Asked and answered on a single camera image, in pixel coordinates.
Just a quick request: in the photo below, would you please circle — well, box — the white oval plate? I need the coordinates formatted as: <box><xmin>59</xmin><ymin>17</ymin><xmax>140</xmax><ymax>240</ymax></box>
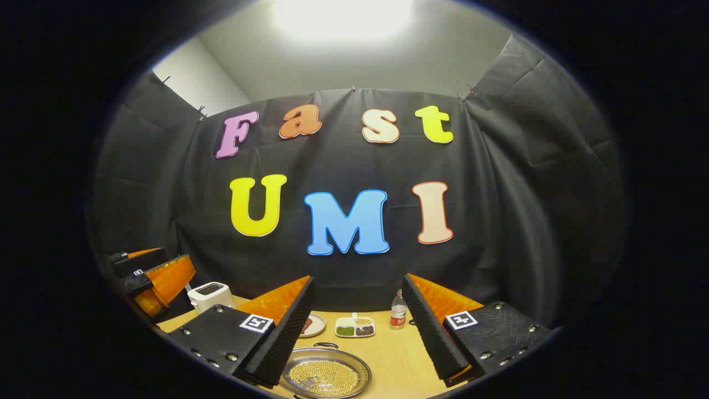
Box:
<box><xmin>299</xmin><ymin>312</ymin><xmax>326</xmax><ymax>339</ymax></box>

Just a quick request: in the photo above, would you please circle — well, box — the white divided dish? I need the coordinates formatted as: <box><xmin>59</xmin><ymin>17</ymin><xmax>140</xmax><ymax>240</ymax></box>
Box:
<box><xmin>335</xmin><ymin>313</ymin><xmax>376</xmax><ymax>339</ymax></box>

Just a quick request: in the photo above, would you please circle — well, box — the ceiling light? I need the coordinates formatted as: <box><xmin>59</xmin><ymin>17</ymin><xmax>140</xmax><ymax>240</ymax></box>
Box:
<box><xmin>271</xmin><ymin>0</ymin><xmax>416</xmax><ymax>42</ymax></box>

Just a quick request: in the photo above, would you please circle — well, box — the pile of yellow soybeans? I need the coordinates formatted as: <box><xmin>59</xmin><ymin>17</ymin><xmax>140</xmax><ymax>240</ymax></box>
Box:
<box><xmin>289</xmin><ymin>360</ymin><xmax>361</xmax><ymax>397</ymax></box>

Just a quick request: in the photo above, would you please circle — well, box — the clear water bottle red label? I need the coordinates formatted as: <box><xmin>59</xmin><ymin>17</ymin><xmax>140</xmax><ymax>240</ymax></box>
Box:
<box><xmin>389</xmin><ymin>289</ymin><xmax>409</xmax><ymax>331</ymax></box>

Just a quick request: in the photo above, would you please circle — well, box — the white toaster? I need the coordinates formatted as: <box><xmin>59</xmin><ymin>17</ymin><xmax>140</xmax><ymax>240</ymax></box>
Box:
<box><xmin>187</xmin><ymin>282</ymin><xmax>236</xmax><ymax>314</ymax></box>

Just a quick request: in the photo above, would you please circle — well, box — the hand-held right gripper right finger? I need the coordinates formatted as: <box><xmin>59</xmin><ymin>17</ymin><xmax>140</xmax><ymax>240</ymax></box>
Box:
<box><xmin>402</xmin><ymin>273</ymin><xmax>554</xmax><ymax>387</ymax></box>

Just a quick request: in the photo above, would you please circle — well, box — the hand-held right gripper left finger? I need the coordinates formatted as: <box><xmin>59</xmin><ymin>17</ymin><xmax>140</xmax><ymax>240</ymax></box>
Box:
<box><xmin>169</xmin><ymin>275</ymin><xmax>315</xmax><ymax>387</ymax></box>

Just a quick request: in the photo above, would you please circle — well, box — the stainless steel pot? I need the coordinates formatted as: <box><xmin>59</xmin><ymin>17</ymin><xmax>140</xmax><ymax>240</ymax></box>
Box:
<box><xmin>280</xmin><ymin>342</ymin><xmax>373</xmax><ymax>399</ymax></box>

